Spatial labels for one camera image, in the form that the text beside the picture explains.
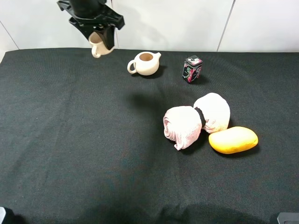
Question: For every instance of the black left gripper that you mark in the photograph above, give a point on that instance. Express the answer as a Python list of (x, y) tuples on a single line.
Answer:
[(87, 14)]

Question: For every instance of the cream ceramic cup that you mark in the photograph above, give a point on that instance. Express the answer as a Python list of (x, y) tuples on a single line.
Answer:
[(98, 47)]

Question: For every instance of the cream ceramic teapot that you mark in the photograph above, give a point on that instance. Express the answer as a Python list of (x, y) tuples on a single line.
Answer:
[(145, 63)]

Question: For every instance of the black floral tin box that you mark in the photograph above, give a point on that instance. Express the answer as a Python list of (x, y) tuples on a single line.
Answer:
[(192, 68)]

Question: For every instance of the black tablecloth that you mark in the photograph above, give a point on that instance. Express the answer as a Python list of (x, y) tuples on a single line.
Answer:
[(82, 141)]

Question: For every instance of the pink rolled towel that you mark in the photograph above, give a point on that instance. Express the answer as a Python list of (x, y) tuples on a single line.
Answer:
[(182, 124)]

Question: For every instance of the black hair band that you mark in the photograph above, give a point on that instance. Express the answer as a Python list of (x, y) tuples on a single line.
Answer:
[(201, 115)]

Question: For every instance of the yellow mango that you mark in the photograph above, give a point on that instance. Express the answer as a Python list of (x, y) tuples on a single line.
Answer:
[(233, 140)]

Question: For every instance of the grey device left corner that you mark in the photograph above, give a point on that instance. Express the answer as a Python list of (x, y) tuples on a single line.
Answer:
[(2, 215)]

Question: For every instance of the grey device corner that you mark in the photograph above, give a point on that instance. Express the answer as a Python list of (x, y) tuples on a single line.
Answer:
[(288, 218), (2, 215)]

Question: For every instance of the grey device right corner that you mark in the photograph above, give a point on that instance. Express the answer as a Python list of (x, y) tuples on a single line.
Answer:
[(288, 218)]

